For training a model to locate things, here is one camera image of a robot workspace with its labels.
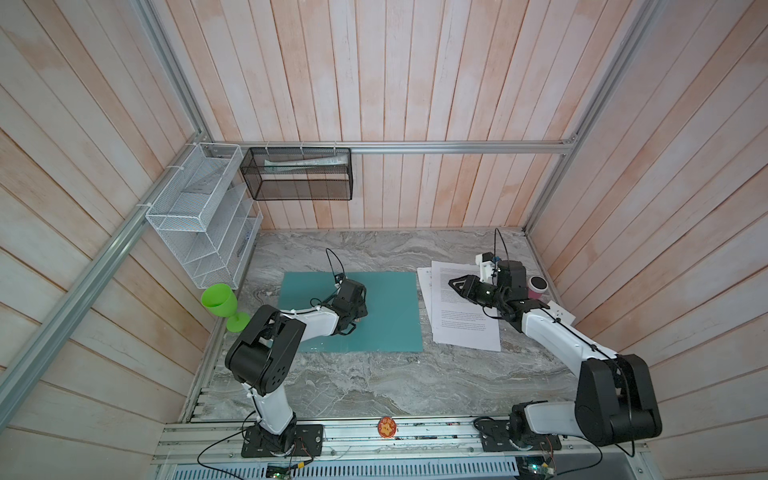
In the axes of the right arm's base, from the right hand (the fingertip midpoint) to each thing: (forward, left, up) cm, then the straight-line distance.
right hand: (451, 282), depth 87 cm
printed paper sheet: (-5, -4, -15) cm, 16 cm away
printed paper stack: (+9, +6, -14) cm, 18 cm away
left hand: (-2, +28, -14) cm, 31 cm away
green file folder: (-7, +17, -14) cm, 23 cm away
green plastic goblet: (-9, +65, +3) cm, 66 cm away
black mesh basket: (+38, +51, +12) cm, 65 cm away
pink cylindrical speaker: (+6, -31, -10) cm, 34 cm away
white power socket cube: (-4, -36, -12) cm, 38 cm away
